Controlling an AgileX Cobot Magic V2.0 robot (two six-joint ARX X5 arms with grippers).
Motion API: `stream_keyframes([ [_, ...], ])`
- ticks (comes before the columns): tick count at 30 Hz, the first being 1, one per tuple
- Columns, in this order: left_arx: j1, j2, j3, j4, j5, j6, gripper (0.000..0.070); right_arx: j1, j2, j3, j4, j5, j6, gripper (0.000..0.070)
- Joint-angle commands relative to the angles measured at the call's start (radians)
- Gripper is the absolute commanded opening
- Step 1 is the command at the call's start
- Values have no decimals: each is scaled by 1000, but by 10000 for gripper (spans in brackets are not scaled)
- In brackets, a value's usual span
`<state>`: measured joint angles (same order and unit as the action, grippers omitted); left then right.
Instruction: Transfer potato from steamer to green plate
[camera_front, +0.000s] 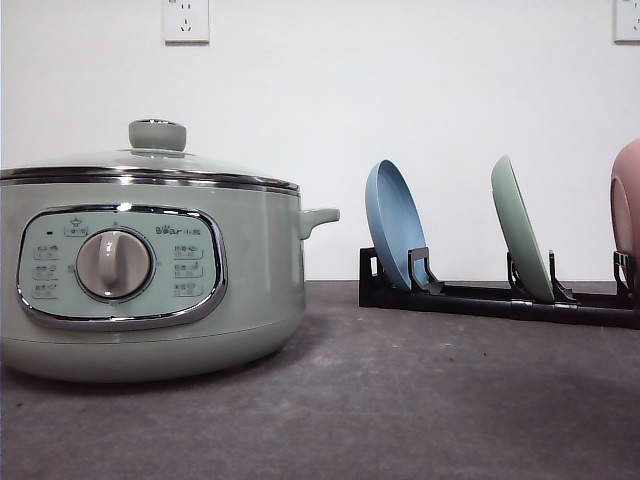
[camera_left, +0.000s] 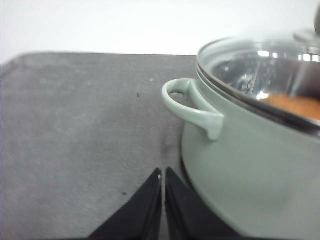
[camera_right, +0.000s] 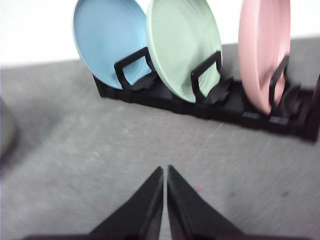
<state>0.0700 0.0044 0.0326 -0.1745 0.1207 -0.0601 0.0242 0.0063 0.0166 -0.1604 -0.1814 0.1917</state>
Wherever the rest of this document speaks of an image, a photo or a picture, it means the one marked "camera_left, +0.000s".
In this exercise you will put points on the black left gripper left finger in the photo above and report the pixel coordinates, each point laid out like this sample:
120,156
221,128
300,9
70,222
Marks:
141,218

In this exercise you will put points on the brown potato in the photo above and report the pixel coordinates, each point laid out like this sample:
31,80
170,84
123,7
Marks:
304,106

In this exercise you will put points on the glass lid with green knob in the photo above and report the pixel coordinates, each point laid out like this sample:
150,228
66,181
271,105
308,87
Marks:
277,72

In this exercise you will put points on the green electric steamer pot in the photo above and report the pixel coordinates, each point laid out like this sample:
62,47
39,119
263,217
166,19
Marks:
260,177

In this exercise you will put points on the grey table mat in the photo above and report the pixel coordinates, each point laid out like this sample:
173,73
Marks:
80,135

